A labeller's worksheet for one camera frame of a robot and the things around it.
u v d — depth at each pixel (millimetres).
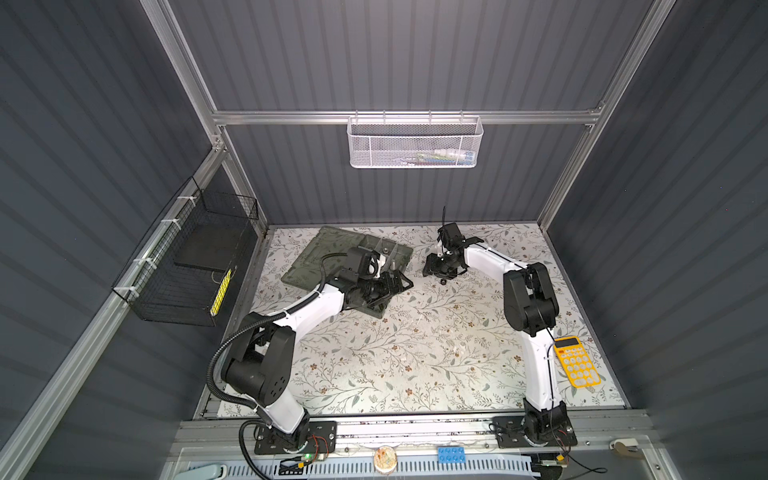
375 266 799
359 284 708
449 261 812
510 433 730
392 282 777
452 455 693
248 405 495
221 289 693
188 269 726
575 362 844
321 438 726
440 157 918
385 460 696
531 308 588
